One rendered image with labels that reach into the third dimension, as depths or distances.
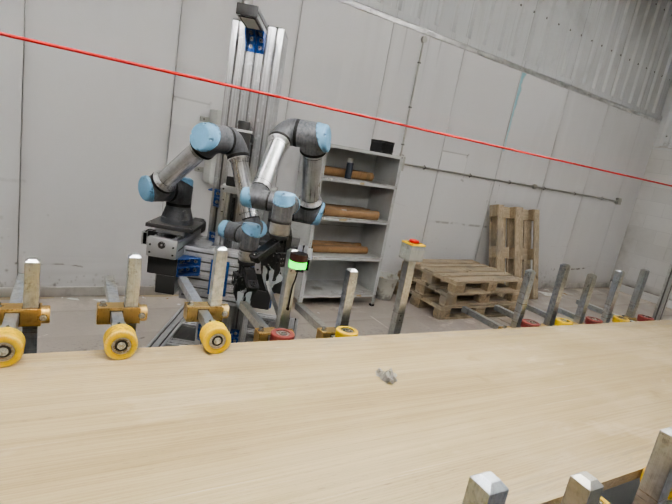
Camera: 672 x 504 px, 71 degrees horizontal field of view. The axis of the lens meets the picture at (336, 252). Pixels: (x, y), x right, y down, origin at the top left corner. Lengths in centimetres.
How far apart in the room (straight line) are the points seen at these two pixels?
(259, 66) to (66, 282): 257
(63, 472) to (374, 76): 447
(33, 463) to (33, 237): 326
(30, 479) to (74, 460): 7
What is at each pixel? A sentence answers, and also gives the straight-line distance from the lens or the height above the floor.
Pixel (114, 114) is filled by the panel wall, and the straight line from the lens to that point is 410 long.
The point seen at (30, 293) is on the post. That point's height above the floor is 101.
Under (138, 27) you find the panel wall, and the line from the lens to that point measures 416.
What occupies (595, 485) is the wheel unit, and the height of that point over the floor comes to 111.
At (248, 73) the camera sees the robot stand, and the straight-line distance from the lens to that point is 247.
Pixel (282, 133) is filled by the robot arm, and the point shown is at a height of 154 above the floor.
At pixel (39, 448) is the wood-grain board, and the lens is 108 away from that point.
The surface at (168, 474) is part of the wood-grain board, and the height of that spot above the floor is 90.
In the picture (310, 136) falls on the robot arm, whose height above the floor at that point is 155.
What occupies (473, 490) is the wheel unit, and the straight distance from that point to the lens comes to 68.
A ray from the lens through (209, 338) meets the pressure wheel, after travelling 138.
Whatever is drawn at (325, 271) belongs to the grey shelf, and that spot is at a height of 24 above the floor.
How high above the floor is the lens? 153
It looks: 12 degrees down
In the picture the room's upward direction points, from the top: 10 degrees clockwise
